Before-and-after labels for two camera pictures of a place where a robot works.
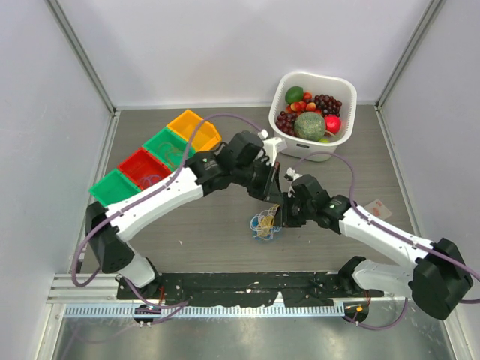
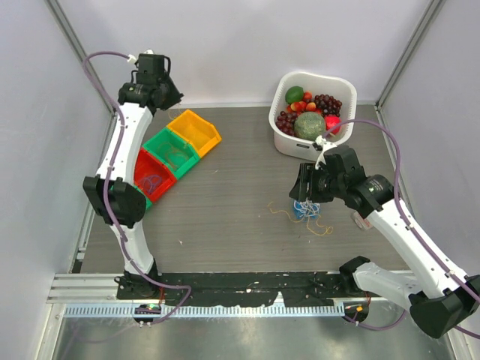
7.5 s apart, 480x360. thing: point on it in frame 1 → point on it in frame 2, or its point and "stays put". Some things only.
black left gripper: [271, 189] → [175, 97]
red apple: [332, 123] stays put
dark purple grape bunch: [328, 105] stays put
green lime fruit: [294, 94] stays put
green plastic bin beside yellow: [169, 148] stays put
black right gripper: [287, 220] → [307, 173]
